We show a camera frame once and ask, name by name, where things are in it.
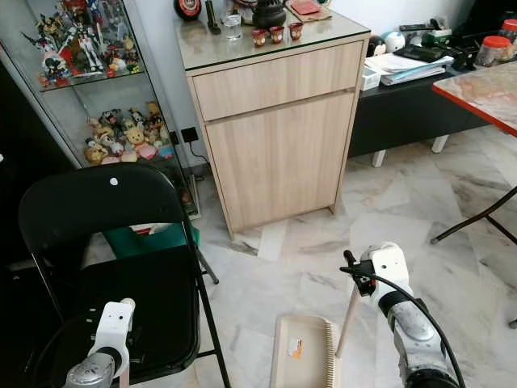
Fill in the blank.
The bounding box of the glass display cabinet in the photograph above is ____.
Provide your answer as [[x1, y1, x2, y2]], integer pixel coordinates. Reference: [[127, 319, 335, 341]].
[[0, 0, 203, 217]]

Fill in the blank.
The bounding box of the yellow bear plush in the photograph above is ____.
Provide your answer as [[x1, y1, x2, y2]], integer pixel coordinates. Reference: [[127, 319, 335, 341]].
[[120, 126, 145, 155]]

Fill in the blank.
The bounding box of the black wall socket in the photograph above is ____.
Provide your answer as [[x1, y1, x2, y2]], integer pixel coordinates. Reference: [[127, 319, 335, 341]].
[[179, 126, 200, 146]]

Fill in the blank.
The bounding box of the beige long handled dustpan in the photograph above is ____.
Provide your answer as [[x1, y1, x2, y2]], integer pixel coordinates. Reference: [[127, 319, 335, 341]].
[[270, 279, 364, 388]]

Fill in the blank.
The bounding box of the round black clock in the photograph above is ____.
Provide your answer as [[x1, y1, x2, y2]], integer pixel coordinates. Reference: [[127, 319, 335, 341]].
[[173, 0, 204, 22]]

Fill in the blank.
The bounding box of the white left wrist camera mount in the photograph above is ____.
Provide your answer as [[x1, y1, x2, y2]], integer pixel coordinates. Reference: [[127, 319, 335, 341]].
[[96, 300, 135, 362]]

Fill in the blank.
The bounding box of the black low sideboard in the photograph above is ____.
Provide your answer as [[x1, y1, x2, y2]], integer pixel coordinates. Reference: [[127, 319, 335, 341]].
[[346, 40, 490, 169]]

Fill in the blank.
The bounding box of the stack of papers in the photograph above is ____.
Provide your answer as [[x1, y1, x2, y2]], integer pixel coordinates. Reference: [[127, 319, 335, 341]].
[[367, 52, 455, 86]]

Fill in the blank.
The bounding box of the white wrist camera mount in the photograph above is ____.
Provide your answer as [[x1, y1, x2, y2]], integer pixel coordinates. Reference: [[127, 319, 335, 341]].
[[361, 242, 408, 302], [96, 300, 135, 362]]

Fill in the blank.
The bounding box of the black teapot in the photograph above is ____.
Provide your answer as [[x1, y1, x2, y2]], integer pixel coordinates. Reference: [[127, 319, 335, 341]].
[[251, 0, 288, 31]]

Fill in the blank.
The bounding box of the red lid plastic jar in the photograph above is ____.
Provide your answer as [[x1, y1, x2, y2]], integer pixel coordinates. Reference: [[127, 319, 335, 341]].
[[474, 34, 515, 70]]

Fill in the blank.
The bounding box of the white robot model figure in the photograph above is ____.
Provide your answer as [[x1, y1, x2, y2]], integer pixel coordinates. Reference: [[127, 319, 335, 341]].
[[67, 8, 111, 75]]

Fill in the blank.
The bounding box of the black upright piano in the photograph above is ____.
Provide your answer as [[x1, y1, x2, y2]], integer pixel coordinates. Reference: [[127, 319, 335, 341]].
[[0, 48, 65, 264]]

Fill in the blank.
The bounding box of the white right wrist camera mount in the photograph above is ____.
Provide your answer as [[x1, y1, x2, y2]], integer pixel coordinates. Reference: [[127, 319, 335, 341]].
[[361, 242, 408, 302]]

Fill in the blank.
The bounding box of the red tray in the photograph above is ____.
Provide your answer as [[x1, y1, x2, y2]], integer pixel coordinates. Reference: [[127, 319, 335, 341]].
[[288, 0, 333, 23]]

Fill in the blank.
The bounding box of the red edged marble table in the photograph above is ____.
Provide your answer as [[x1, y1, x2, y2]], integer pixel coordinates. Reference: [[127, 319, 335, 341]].
[[429, 60, 517, 247]]

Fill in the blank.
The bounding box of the clear drinking glass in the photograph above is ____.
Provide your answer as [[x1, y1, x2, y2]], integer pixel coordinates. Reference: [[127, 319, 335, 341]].
[[222, 13, 244, 42]]

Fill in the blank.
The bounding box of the black folding chair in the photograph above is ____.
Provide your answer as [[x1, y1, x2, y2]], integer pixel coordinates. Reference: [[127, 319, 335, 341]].
[[18, 162, 231, 388]]

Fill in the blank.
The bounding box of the green storage box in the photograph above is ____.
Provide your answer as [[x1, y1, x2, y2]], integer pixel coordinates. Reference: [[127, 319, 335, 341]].
[[103, 221, 195, 260]]

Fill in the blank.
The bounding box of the light wood cabinet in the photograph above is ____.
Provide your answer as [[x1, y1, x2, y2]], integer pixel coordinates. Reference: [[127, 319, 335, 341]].
[[176, 8, 371, 239]]

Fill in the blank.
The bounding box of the white blue ball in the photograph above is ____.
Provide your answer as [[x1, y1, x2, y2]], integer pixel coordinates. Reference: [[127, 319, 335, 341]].
[[383, 30, 408, 55]]

